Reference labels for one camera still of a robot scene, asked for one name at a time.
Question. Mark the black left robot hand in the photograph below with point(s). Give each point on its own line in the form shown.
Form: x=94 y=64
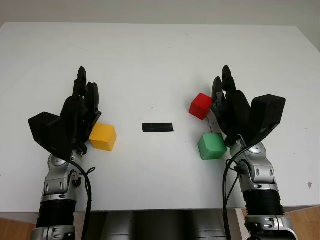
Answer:
x=80 y=117

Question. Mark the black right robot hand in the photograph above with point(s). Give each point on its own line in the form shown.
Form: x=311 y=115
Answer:
x=235 y=112

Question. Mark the yellow wooden block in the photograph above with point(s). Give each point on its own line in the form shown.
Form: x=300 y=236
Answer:
x=102 y=137

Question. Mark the red wooden block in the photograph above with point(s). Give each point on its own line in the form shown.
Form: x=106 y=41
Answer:
x=200 y=106

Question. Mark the green wooden block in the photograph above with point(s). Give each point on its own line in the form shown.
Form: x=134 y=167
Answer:
x=211 y=147

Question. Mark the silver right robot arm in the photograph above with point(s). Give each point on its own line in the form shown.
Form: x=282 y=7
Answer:
x=262 y=172

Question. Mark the black tape strip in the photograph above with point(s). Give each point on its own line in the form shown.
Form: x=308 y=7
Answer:
x=157 y=127

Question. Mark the dark grey robot torso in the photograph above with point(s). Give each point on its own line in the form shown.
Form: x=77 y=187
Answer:
x=160 y=225

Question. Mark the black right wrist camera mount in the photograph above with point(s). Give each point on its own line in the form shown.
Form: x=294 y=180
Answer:
x=270 y=112

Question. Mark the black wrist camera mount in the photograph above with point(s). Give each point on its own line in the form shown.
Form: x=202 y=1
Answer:
x=270 y=112
x=45 y=127

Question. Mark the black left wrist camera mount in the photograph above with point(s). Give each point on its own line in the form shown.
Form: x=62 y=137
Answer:
x=45 y=127

